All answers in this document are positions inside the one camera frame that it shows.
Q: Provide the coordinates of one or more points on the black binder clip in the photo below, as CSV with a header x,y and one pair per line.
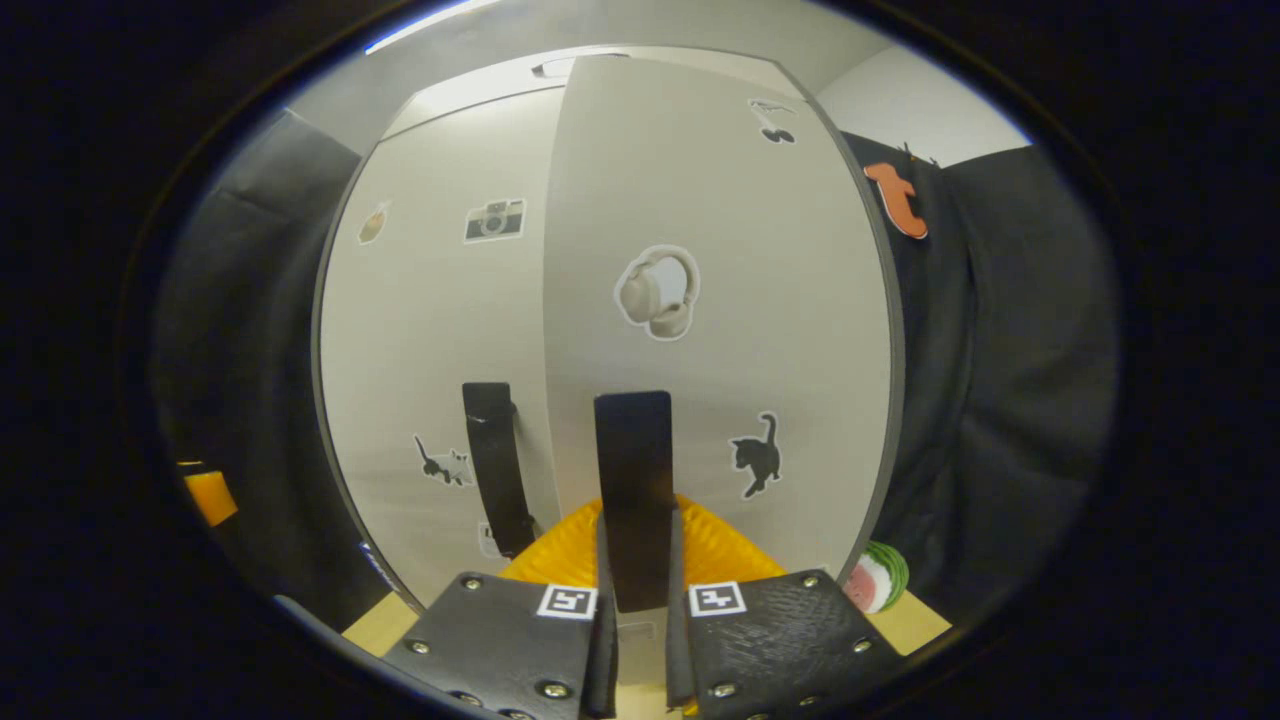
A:
x,y
918,157

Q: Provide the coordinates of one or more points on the black backdrop cloth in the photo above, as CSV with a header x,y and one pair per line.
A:
x,y
1020,380
240,350

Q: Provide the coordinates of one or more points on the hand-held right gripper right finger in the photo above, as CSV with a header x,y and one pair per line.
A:
x,y
680,650

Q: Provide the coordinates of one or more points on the beige cabinet drawer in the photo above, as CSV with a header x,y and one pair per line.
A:
x,y
470,100

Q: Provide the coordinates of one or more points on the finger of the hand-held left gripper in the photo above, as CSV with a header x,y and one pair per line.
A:
x,y
212,495

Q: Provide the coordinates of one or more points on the small blue white box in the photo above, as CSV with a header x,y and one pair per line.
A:
x,y
377,567

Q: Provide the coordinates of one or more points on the beige double-door shoe cabinet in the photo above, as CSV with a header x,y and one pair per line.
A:
x,y
480,95

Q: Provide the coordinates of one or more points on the cabinet door with camera sticker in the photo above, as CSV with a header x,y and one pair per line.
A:
x,y
430,330

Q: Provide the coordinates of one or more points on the watermelon slice toy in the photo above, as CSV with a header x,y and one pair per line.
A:
x,y
880,578

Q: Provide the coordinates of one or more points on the cabinet door with headphone sticker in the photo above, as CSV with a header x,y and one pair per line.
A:
x,y
780,330

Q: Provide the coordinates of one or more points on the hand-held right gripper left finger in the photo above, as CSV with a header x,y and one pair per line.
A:
x,y
603,650

